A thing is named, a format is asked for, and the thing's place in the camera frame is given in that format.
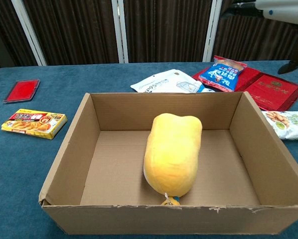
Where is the red flat plastic case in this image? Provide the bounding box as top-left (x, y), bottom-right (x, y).
top-left (3, 79), bottom-right (40, 104)

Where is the yellow curry roux box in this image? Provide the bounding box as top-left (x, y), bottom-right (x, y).
top-left (0, 108), bottom-right (68, 140)

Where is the yellow plush toy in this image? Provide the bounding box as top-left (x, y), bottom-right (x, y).
top-left (143, 113), bottom-right (203, 206)

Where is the white KN95 mask package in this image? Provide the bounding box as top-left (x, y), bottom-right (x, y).
top-left (130, 69), bottom-right (204, 94)

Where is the open brown cardboard box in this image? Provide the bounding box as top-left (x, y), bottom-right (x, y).
top-left (38, 91), bottom-right (298, 236)

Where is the blue snack bag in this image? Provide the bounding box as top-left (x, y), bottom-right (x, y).
top-left (198, 55), bottom-right (248, 93)

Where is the white green nut bag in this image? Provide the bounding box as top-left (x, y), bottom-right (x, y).
top-left (261, 111), bottom-right (298, 140)

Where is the red gift folder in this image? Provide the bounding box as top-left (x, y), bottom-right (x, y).
top-left (192, 66), bottom-right (298, 112)

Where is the dark pleated screen panel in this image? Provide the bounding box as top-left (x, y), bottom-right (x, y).
top-left (213, 0), bottom-right (298, 62)
top-left (123, 0), bottom-right (213, 63)
top-left (23, 0), bottom-right (120, 66)
top-left (0, 0), bottom-right (38, 72)

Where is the white screen frame post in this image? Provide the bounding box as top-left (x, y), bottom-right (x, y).
top-left (111, 0), bottom-right (129, 64)
top-left (202, 0), bottom-right (223, 62)
top-left (10, 0), bottom-right (47, 67)

